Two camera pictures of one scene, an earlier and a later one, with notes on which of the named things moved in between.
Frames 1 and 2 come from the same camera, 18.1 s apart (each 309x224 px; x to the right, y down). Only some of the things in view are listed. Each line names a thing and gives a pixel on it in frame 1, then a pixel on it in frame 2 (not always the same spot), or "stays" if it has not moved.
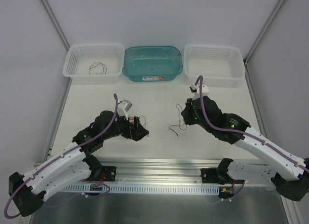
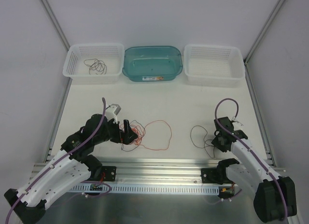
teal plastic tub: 152,63 stays
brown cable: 179,118 → 95,64
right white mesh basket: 220,66 stays
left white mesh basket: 94,63 stays
